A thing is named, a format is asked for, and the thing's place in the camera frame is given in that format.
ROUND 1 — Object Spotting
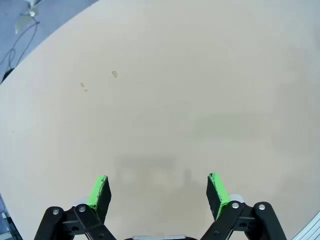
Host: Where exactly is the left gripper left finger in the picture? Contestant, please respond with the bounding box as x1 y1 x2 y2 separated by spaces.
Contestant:
33 174 116 240

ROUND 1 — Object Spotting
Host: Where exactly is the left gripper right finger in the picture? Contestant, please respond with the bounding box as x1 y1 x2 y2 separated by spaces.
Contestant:
198 171 288 240

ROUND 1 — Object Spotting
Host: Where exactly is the dark equipment case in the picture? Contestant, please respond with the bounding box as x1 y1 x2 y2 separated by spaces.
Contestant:
0 209 18 240

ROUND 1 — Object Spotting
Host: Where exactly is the metal floor plate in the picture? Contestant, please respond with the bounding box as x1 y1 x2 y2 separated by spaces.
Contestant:
14 0 42 35

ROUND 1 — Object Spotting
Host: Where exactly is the aluminium frame rail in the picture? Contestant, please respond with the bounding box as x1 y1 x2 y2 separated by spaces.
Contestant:
291 208 320 240

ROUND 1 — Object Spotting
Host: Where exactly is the black floor cable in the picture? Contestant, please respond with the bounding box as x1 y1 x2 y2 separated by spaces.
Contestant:
0 21 41 85

